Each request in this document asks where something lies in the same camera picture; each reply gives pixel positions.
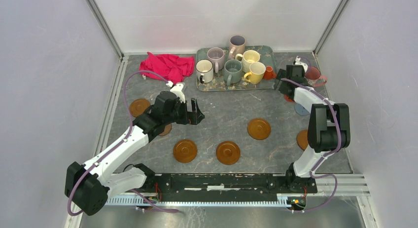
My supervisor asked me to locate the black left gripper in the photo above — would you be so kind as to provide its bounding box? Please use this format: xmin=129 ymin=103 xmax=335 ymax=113
xmin=164 ymin=98 xmax=205 ymax=125

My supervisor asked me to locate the red round coaster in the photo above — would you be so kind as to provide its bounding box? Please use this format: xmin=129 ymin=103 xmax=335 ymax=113
xmin=283 ymin=95 xmax=295 ymax=103

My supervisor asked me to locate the green floral serving tray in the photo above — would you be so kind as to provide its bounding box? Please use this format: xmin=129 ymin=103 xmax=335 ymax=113
xmin=196 ymin=45 xmax=278 ymax=92

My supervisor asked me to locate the glossy wooden ridged coaster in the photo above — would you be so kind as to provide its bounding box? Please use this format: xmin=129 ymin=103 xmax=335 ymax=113
xmin=173 ymin=139 xmax=198 ymax=163

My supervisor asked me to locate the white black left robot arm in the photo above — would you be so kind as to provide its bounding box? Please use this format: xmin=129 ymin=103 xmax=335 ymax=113
xmin=65 ymin=91 xmax=205 ymax=216

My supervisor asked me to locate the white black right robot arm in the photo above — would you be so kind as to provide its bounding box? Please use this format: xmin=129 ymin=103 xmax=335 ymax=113
xmin=274 ymin=65 xmax=350 ymax=192

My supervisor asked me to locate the small orange cup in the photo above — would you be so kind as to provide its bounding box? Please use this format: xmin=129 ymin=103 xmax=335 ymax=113
xmin=263 ymin=66 xmax=277 ymax=80

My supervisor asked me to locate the dark brown flat coaster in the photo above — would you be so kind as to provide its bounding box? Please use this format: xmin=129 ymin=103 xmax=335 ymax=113
xmin=159 ymin=124 xmax=172 ymax=136

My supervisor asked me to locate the blue round coaster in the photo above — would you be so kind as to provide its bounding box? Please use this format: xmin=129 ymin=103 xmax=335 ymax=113
xmin=294 ymin=103 xmax=310 ymax=116

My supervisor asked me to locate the brown wooden coaster far left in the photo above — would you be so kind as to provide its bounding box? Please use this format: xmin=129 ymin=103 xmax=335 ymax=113
xmin=129 ymin=98 xmax=151 ymax=117

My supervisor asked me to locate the pink floral patterned mug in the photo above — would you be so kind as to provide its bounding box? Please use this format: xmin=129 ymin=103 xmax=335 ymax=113
xmin=305 ymin=66 xmax=327 ymax=87

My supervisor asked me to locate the yellow ceramic mug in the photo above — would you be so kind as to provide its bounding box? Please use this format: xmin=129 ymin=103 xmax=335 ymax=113
xmin=244 ymin=62 xmax=266 ymax=84

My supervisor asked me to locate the crumpled red cloth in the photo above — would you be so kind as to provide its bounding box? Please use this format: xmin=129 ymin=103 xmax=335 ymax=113
xmin=139 ymin=52 xmax=195 ymax=84

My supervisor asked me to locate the cream yellow mug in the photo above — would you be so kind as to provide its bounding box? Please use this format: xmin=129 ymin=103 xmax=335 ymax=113
xmin=235 ymin=50 xmax=260 ymax=73

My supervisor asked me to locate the grey-green ceramic mug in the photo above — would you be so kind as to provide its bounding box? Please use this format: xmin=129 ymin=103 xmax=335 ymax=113
xmin=222 ymin=60 xmax=243 ymax=86

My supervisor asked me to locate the lilac ceramic mug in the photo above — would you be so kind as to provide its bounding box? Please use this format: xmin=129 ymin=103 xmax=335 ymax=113
xmin=207 ymin=47 xmax=226 ymax=74

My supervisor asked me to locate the beige pink tall mug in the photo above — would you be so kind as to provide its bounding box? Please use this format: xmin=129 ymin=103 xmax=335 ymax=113
xmin=228 ymin=35 xmax=246 ymax=60

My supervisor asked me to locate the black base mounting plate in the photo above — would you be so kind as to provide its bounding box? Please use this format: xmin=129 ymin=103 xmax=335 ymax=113
xmin=137 ymin=173 xmax=318 ymax=202

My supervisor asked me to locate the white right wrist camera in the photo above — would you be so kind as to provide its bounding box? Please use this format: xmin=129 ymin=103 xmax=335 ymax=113
xmin=293 ymin=56 xmax=309 ymax=73

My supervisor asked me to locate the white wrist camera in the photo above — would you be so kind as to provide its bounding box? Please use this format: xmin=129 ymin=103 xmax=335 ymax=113
xmin=293 ymin=56 xmax=309 ymax=73
xmin=170 ymin=82 xmax=186 ymax=103

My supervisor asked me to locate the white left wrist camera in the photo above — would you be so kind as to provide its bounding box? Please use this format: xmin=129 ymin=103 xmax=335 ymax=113
xmin=170 ymin=82 xmax=186 ymax=103

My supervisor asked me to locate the white mug black handle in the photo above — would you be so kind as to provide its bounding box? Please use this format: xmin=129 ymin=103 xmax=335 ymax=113
xmin=196 ymin=59 xmax=214 ymax=84

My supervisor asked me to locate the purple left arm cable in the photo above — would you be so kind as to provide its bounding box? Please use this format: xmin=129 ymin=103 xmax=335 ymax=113
xmin=67 ymin=70 xmax=180 ymax=217

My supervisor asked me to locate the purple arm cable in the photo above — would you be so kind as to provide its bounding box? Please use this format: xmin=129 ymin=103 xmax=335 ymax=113
xmin=280 ymin=56 xmax=343 ymax=213
xmin=67 ymin=70 xmax=180 ymax=217

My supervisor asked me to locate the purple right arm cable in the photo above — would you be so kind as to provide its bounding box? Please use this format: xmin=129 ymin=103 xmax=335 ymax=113
xmin=280 ymin=56 xmax=343 ymax=213

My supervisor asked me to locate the white toothed cable rail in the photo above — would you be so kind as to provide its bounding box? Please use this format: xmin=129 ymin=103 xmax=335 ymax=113
xmin=104 ymin=195 xmax=290 ymax=208

